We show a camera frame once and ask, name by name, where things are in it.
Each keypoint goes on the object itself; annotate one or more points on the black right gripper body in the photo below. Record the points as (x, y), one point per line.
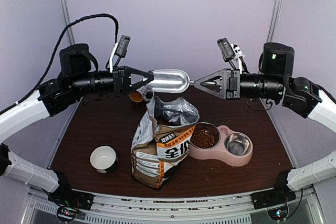
(233, 83)

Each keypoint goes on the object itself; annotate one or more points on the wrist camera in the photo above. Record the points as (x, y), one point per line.
(233, 55)
(120, 51)

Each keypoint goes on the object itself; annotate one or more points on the white ceramic bowl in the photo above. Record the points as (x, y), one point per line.
(104, 159)

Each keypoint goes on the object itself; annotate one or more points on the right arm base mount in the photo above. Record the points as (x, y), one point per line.
(276, 199)

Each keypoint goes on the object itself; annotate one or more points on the brown dog food kibble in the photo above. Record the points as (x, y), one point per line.
(203, 139)

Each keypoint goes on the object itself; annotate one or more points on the left aluminium frame post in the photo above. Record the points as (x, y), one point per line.
(66, 17)

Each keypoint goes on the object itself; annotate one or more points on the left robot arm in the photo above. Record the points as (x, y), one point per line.
(76, 80)

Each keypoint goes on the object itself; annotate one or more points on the aluminium front rail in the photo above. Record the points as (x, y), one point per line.
(236, 208)

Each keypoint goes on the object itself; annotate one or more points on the right aluminium frame post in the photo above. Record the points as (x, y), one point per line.
(276, 10)

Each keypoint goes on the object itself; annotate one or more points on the pink double pet feeder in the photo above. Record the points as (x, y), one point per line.
(219, 152)

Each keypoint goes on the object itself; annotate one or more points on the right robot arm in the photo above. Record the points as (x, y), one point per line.
(275, 82)

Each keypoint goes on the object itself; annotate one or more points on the aluminium frame post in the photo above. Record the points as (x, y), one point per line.
(276, 10)
(66, 17)

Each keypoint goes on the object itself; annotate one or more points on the dog food bag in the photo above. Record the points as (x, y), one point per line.
(162, 140)

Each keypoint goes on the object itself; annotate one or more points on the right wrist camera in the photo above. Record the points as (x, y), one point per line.
(233, 55)

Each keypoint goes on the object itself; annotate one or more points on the small steel feeder bowl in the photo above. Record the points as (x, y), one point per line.
(238, 144)

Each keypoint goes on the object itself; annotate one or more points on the metal food scoop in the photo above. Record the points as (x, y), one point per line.
(169, 81)

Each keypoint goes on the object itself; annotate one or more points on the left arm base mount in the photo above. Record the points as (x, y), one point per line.
(70, 203)

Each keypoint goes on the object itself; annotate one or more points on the large steel feeder bowl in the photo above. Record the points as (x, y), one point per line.
(212, 129)

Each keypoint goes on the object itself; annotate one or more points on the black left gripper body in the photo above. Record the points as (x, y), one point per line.
(118, 84)

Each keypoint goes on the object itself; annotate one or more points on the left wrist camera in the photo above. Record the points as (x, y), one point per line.
(120, 51)

